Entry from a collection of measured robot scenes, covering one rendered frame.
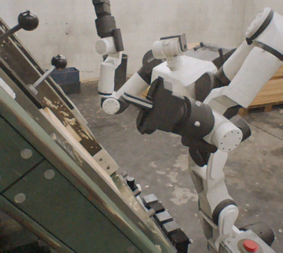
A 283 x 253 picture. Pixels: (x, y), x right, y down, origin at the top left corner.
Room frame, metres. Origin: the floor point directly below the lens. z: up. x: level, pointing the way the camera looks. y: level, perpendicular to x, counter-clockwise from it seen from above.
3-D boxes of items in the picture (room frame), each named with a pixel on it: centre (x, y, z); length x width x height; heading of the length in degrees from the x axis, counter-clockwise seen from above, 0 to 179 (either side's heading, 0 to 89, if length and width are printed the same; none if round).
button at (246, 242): (0.61, -0.31, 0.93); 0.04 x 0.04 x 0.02
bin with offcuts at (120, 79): (5.59, 0.43, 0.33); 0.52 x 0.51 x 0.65; 21
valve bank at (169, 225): (0.98, -0.07, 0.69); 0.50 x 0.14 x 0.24; 24
